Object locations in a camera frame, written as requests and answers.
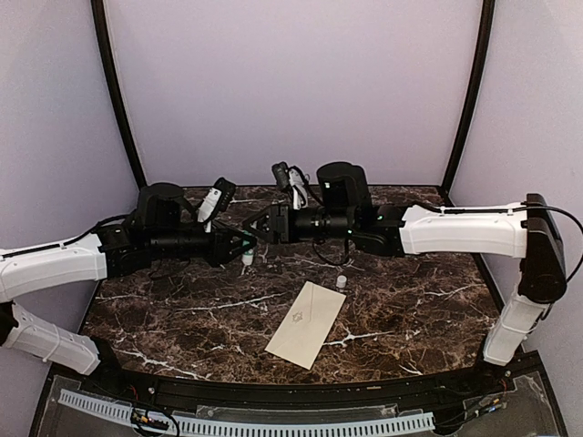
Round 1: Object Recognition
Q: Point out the black corner frame post left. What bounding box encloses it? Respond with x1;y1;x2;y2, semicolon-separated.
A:
90;0;148;189

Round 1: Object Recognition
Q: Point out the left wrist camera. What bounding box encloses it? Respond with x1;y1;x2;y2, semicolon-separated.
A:
197;178;236;233

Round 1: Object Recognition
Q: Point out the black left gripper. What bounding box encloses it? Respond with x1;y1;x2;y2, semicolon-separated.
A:
148;218;257;269

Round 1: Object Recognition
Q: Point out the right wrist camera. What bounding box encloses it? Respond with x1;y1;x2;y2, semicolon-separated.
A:
271;161;311;210

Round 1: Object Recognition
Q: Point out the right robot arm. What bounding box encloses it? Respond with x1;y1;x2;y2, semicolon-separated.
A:
243;161;572;395

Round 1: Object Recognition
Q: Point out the black corner frame post right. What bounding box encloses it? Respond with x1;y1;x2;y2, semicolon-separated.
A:
440;0;496;197

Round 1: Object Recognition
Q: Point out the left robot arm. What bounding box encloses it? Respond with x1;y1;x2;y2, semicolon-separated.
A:
1;178;257;397

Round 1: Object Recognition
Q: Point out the cream envelope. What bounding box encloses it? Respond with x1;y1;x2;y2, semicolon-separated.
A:
265;281;346;370

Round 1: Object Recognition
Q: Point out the black front rail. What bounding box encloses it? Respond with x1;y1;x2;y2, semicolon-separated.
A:
50;351;543;411

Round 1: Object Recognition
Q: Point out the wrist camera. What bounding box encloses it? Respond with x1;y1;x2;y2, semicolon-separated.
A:
197;178;236;233
271;161;311;210

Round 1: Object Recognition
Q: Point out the small glue bottle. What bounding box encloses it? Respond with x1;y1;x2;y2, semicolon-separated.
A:
241;231;256;267

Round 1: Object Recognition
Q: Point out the grey glue bottle cap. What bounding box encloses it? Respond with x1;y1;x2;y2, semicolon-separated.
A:
335;275;347;290

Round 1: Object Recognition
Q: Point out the black corner frame post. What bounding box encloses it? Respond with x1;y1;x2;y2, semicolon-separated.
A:
90;0;148;189
440;0;496;197

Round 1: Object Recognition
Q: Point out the white slotted cable duct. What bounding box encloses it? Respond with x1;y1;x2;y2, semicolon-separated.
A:
58;389;435;436

